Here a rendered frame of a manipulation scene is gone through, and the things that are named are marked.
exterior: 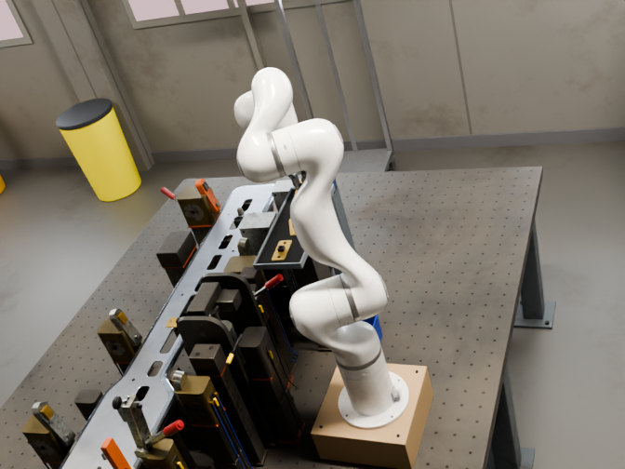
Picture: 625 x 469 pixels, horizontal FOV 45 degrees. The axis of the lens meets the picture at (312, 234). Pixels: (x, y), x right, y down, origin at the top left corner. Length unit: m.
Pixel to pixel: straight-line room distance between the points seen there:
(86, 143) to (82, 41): 0.64
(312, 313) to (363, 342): 0.17
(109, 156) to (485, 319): 3.26
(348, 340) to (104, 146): 3.43
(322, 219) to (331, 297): 0.20
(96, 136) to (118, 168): 0.28
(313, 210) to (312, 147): 0.14
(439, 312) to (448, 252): 0.30
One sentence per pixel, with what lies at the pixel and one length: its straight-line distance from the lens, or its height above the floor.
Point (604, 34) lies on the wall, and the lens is 4.21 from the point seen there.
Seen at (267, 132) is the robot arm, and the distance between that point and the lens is 1.65.
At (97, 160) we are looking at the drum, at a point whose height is 0.32.
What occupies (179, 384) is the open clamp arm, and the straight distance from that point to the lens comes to 1.90.
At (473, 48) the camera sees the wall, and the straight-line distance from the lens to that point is 4.30.
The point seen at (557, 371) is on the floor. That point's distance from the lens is 3.16.
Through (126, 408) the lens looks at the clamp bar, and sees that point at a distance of 1.72.
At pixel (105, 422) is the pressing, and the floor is 1.00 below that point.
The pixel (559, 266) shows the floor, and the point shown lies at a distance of 3.62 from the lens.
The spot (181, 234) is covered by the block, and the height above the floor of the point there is 1.03.
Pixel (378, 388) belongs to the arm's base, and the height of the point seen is 0.91.
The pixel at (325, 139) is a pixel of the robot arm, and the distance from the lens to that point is 1.61.
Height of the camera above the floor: 2.32
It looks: 34 degrees down
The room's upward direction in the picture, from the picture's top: 18 degrees counter-clockwise
